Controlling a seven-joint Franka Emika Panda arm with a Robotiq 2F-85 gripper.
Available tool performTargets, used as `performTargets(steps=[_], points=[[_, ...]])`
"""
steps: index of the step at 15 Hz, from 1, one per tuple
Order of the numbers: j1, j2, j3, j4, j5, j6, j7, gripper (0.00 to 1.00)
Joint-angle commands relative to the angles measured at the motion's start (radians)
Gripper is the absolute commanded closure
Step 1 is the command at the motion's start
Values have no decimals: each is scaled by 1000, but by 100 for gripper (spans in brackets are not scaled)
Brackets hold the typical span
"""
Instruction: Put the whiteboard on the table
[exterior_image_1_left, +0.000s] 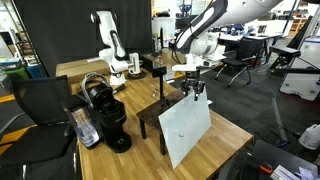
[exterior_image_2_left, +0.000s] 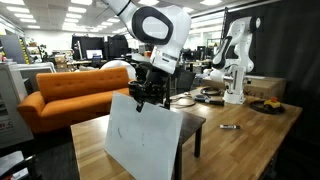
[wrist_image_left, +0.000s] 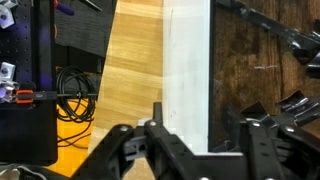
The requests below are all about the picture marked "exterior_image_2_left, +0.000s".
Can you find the white whiteboard panel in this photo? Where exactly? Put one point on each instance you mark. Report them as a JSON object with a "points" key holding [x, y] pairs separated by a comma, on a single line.
{"points": [[143, 142]]}

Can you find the small dark wooden stand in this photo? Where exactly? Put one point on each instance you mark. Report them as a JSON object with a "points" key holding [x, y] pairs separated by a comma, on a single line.
{"points": [[191, 126]]}

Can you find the orange fabric sofa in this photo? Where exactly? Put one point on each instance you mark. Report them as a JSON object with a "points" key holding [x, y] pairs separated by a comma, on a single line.
{"points": [[66, 98]]}

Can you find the grey cabinet at left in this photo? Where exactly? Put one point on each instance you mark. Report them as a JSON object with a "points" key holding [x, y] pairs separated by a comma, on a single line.
{"points": [[13, 129]]}

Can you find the white idle robot arm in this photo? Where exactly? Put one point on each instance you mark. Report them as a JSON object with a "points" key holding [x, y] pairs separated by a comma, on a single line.
{"points": [[231, 62]]}

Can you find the cardboard box on table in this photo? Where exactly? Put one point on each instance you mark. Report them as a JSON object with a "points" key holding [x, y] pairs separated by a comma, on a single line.
{"points": [[265, 87]]}

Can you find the whiteboard marker pen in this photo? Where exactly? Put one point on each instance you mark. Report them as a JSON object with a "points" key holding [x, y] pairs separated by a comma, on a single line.
{"points": [[230, 126]]}

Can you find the white working robot arm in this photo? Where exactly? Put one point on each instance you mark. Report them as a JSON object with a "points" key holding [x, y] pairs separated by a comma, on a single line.
{"points": [[166, 29]]}

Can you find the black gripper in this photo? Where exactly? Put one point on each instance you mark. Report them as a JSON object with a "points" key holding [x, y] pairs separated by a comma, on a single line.
{"points": [[149, 86]]}

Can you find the computer monitor in background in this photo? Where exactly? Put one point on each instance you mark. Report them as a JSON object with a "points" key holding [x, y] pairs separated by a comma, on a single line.
{"points": [[91, 53]]}

